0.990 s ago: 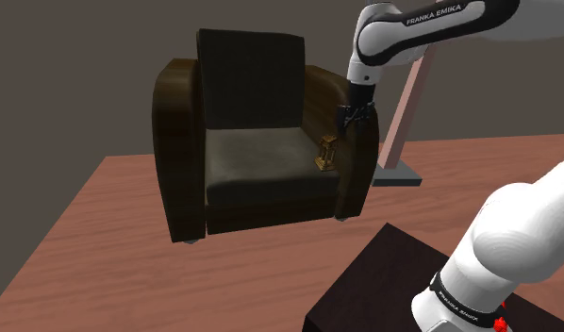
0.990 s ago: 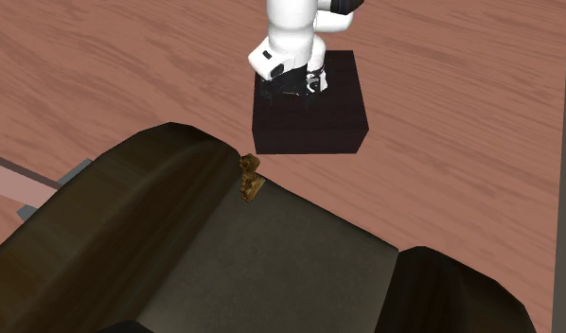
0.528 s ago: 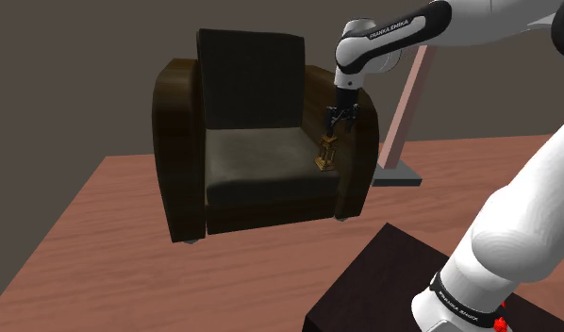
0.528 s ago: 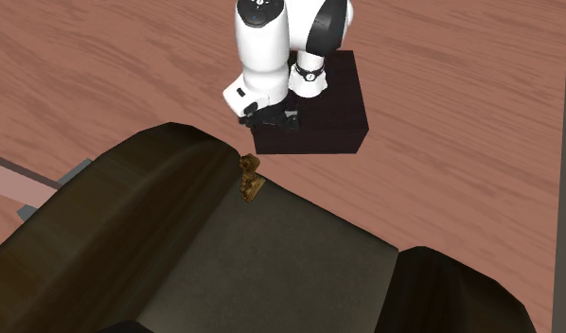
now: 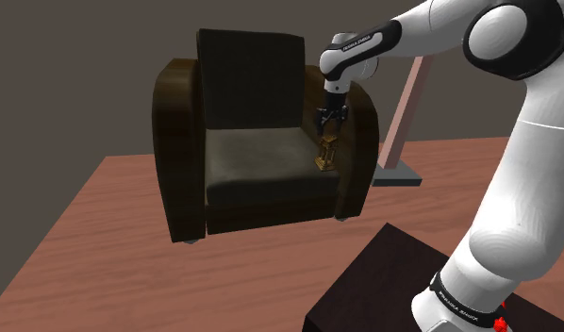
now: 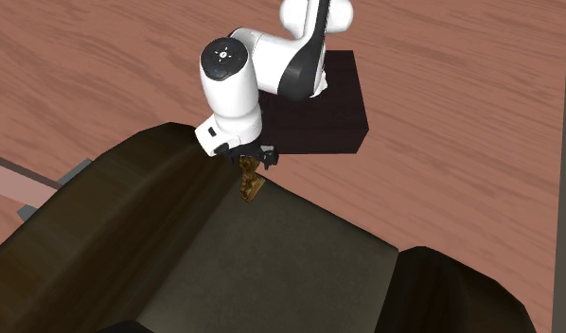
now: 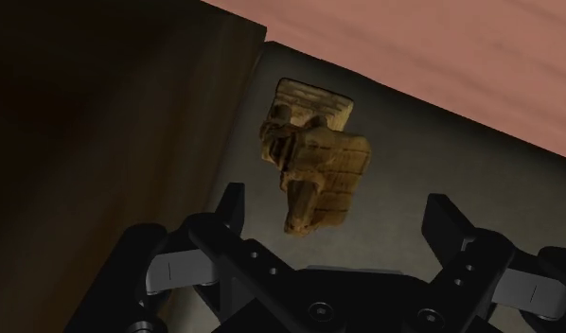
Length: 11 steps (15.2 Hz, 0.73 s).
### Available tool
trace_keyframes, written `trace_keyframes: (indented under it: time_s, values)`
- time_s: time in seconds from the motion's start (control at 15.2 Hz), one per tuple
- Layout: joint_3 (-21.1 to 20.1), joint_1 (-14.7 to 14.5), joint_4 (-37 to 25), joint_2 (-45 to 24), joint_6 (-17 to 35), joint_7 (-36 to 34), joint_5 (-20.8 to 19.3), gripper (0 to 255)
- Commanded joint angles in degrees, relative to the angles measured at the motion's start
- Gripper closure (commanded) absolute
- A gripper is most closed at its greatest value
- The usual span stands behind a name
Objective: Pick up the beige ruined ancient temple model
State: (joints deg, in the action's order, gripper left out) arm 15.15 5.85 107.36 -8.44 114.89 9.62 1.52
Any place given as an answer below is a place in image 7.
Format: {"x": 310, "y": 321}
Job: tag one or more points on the brown wooden cabinet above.
{"x": 103, "y": 152}

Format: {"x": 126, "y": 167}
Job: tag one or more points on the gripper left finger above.
{"x": 227, "y": 258}

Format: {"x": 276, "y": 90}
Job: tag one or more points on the tan carved stone figure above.
{"x": 314, "y": 157}

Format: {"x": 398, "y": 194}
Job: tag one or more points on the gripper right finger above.
{"x": 463, "y": 263}

